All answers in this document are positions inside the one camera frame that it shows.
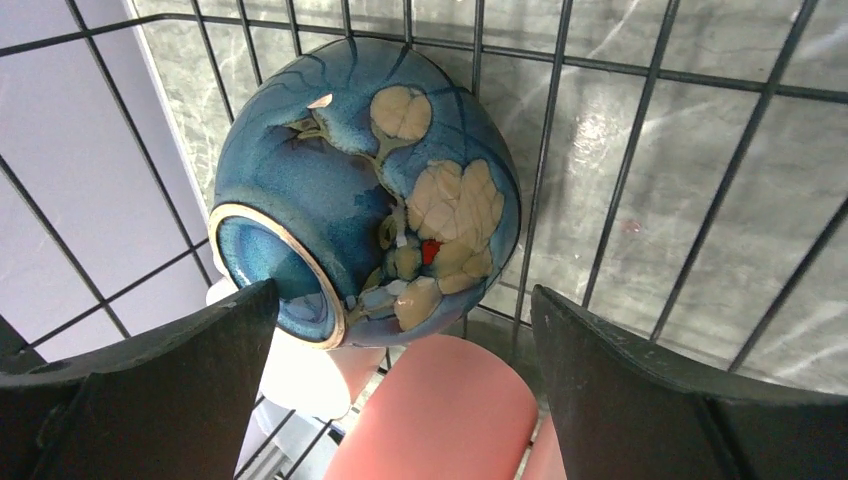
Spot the light pink mug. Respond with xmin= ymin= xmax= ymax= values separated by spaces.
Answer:
xmin=520 ymin=416 xmax=567 ymax=480

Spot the black wire dish rack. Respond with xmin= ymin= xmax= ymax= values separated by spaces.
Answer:
xmin=1 ymin=1 xmax=847 ymax=393

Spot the salmon pink mug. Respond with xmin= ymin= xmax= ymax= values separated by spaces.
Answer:
xmin=325 ymin=335 xmax=538 ymax=479

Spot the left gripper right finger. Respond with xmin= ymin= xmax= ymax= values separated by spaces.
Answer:
xmin=531 ymin=285 xmax=847 ymax=479

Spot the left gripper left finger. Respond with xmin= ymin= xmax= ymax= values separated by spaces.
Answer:
xmin=1 ymin=280 xmax=279 ymax=479

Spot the dark brown bowl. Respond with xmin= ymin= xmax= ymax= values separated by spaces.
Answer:
xmin=208 ymin=37 xmax=521 ymax=350

